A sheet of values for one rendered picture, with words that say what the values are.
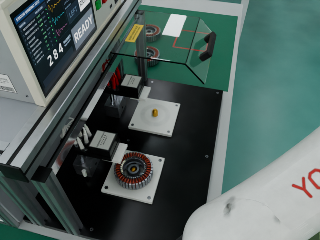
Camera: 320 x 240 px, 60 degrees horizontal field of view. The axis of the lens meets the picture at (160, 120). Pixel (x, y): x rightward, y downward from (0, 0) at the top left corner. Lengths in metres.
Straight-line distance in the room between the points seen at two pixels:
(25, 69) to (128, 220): 0.47
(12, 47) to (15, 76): 0.07
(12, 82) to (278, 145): 1.73
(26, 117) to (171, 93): 0.62
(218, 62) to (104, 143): 0.72
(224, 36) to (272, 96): 1.00
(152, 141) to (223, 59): 0.56
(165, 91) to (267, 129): 1.15
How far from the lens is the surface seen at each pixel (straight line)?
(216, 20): 1.58
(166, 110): 0.99
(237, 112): 2.13
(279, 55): 2.79
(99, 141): 0.74
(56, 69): 0.59
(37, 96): 0.57
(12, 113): 0.60
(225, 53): 1.34
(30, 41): 0.52
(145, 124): 0.95
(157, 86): 1.10
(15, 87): 0.59
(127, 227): 0.78
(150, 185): 0.81
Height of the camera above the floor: 1.50
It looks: 49 degrees down
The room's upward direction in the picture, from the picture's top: straight up
